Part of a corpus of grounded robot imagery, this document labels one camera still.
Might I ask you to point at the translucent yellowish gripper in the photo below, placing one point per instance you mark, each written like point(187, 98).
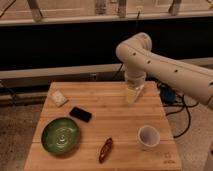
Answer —
point(133, 93)

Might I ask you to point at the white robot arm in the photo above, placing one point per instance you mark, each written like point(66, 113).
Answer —
point(193, 80)

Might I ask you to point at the wooden board table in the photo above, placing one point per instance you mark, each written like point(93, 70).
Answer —
point(111, 118)

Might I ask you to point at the white paper cup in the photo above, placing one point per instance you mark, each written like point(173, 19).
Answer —
point(148, 137)

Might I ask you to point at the black smartphone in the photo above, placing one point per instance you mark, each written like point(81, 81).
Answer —
point(81, 114)

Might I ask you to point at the dark red chili pepper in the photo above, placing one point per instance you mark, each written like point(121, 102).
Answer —
point(106, 148)

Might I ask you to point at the white sponge block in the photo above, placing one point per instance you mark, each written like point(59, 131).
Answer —
point(58, 98)

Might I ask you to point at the green ceramic bowl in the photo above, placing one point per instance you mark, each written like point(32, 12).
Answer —
point(60, 136)

